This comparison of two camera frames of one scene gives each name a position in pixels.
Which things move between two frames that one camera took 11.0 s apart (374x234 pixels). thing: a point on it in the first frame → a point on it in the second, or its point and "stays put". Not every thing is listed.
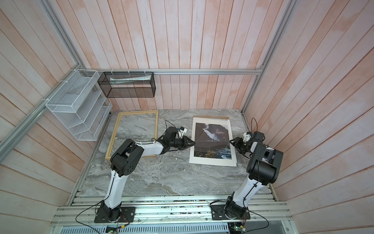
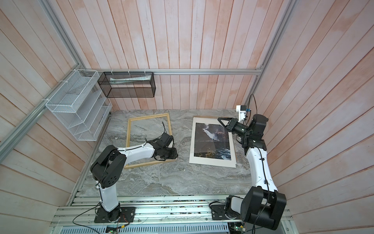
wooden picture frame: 106,157 → 127,138
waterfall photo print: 212,136 stays put
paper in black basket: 114,80 stays put
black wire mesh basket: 128,84 stays put
